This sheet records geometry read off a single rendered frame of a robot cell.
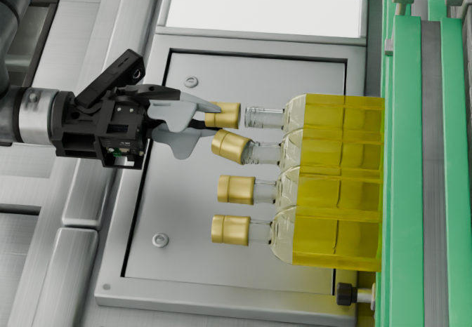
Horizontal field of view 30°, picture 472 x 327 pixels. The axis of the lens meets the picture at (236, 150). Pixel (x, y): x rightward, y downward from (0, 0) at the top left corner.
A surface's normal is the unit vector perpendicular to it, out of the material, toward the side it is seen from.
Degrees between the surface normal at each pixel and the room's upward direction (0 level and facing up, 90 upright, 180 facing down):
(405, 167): 90
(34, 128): 91
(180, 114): 84
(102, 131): 90
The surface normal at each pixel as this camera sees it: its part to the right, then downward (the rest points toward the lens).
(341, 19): -0.04, -0.59
